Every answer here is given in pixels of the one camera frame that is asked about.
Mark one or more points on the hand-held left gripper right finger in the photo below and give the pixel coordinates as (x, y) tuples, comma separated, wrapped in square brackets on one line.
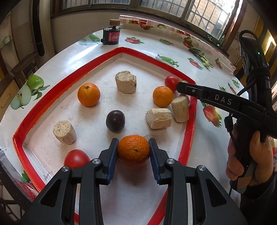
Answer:
[(154, 160)]

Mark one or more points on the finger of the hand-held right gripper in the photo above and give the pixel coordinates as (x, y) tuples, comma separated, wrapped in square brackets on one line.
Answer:
[(190, 89)]

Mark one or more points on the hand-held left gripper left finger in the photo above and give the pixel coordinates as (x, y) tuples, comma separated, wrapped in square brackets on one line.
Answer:
[(113, 160)]

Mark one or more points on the small green plum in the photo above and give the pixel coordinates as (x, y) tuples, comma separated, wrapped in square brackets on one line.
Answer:
[(184, 82)]

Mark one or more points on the red tomato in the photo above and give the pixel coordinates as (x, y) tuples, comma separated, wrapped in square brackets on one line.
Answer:
[(171, 82), (75, 159)]

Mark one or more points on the beige foam chunk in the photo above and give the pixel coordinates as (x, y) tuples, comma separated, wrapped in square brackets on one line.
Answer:
[(126, 81), (180, 108), (159, 118), (64, 132)]

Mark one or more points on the orange mandarin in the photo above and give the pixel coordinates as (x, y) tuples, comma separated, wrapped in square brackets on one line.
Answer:
[(88, 94), (133, 150), (162, 96)]

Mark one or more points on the dark purple plum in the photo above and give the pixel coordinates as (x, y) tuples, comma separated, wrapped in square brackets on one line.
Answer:
[(115, 120)]

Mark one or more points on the red rimmed white tray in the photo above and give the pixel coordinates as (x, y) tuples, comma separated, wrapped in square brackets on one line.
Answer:
[(103, 71)]

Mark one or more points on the person's right forearm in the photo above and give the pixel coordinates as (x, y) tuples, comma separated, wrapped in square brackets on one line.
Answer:
[(259, 205)]

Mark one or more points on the person's right hand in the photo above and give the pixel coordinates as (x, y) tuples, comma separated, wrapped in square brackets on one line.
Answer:
[(261, 160)]

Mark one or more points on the green leafy vegetable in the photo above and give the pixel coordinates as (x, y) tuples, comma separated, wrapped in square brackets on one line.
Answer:
[(201, 57)]

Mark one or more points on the green bottle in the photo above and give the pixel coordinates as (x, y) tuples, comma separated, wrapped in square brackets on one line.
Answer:
[(220, 41)]

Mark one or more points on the barred window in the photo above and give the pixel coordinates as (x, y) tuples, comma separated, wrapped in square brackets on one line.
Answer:
[(151, 8)]

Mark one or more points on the black motor with red label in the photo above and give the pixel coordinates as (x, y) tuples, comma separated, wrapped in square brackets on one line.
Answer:
[(111, 34)]

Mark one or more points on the fruit print plastic tablecloth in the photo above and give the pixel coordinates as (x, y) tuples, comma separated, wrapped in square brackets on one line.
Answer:
[(71, 56)]

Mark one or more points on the wooden stool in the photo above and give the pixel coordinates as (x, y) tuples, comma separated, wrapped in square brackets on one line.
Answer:
[(23, 67)]

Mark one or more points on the wooden cabinet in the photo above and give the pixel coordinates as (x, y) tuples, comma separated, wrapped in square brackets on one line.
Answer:
[(6, 86)]

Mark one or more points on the standing air conditioner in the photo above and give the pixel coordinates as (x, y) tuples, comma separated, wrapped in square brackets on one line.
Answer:
[(37, 26)]

